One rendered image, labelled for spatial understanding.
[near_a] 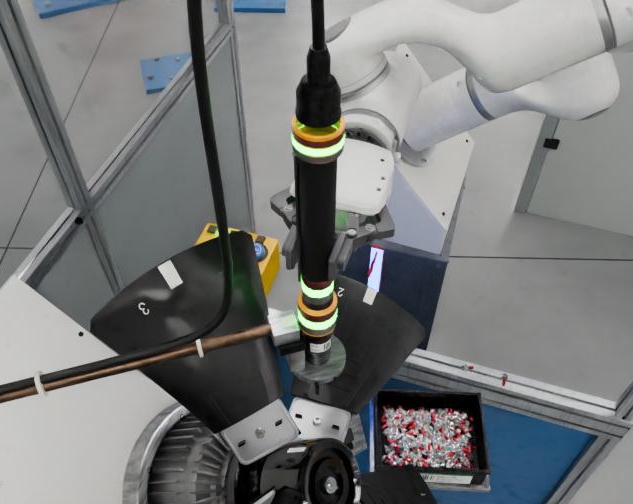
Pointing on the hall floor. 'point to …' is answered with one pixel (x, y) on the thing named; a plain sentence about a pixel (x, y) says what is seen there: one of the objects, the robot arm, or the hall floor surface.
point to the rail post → (581, 470)
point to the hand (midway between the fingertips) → (316, 251)
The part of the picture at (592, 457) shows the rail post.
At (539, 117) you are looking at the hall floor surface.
